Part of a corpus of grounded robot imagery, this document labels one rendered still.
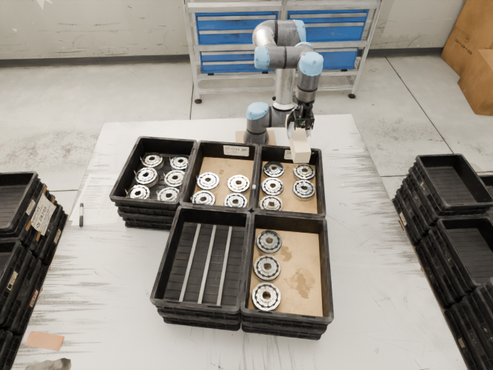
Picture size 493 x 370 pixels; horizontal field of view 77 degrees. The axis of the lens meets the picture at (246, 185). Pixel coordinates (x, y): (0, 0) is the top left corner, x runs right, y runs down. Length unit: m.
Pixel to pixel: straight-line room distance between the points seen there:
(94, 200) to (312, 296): 1.15
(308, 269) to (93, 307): 0.86
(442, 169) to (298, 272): 1.41
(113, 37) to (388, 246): 3.66
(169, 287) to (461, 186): 1.82
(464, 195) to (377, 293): 1.05
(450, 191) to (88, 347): 2.04
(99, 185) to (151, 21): 2.62
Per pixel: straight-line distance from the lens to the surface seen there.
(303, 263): 1.27
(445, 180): 2.31
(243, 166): 1.56
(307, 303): 1.21
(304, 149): 1.25
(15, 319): 2.13
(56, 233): 2.40
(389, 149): 3.15
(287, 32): 1.55
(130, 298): 1.41
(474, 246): 2.22
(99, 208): 1.71
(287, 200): 1.43
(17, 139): 3.65
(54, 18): 4.39
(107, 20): 4.20
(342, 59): 3.43
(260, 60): 1.18
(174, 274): 1.26
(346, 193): 1.69
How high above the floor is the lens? 1.95
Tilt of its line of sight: 49 degrees down
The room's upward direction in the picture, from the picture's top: straight up
